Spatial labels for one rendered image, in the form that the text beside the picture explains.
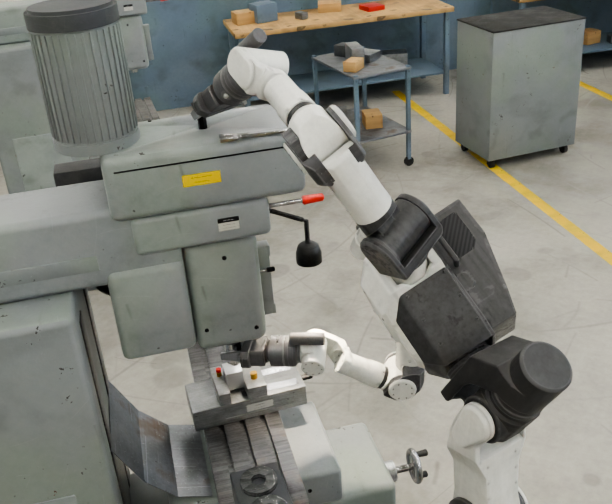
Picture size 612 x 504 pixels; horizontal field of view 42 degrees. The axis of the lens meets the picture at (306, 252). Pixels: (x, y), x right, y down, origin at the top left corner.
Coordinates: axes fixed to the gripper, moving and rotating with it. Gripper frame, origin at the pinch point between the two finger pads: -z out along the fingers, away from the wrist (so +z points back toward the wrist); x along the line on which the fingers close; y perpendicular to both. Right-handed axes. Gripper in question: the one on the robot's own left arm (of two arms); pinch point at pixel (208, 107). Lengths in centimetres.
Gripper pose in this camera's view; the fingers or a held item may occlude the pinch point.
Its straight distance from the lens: 192.6
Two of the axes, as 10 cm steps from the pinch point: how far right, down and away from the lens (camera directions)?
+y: -4.6, -8.9, -0.2
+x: 7.0, -3.8, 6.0
